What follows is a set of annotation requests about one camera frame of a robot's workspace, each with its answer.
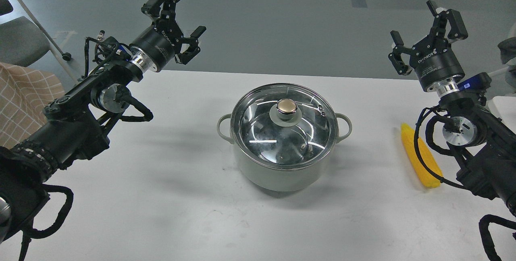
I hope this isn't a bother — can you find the beige checked cloth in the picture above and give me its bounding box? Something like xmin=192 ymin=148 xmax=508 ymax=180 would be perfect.
xmin=0 ymin=62 xmax=65 ymax=149

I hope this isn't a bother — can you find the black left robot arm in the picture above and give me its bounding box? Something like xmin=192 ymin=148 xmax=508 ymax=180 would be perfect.
xmin=0 ymin=0 xmax=206 ymax=261

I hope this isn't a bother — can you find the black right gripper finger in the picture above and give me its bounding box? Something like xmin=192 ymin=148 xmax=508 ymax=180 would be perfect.
xmin=388 ymin=30 xmax=415 ymax=75
xmin=426 ymin=0 xmax=468 ymax=46

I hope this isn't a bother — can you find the grey office chair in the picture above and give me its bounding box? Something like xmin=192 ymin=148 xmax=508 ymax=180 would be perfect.
xmin=0 ymin=0 xmax=78 ymax=83

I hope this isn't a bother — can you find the glass pot lid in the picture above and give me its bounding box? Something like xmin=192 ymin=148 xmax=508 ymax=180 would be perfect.
xmin=230 ymin=83 xmax=347 ymax=170

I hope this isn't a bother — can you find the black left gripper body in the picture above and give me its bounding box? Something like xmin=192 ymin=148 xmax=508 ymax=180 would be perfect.
xmin=130 ymin=26 xmax=180 ymax=72

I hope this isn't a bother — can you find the yellow corn cob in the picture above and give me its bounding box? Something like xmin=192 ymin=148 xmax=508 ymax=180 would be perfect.
xmin=400 ymin=123 xmax=443 ymax=189

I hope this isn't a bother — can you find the grey chair at right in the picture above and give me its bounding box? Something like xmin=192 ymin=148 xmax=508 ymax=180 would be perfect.
xmin=486 ymin=24 xmax=516 ymax=100

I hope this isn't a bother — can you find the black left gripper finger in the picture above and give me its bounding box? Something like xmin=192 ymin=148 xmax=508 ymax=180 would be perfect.
xmin=141 ymin=0 xmax=181 ymax=32
xmin=174 ymin=26 xmax=207 ymax=65

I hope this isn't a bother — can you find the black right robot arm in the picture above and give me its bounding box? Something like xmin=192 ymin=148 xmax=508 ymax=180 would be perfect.
xmin=388 ymin=0 xmax=516 ymax=215

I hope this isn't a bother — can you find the pale green steel pot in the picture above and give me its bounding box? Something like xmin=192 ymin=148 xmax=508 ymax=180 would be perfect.
xmin=217 ymin=83 xmax=353 ymax=193

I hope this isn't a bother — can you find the white table at right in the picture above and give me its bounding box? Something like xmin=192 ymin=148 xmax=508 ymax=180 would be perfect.
xmin=487 ymin=96 xmax=516 ymax=134

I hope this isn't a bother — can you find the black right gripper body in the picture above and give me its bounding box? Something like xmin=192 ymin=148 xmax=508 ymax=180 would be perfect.
xmin=410 ymin=37 xmax=466 ymax=92

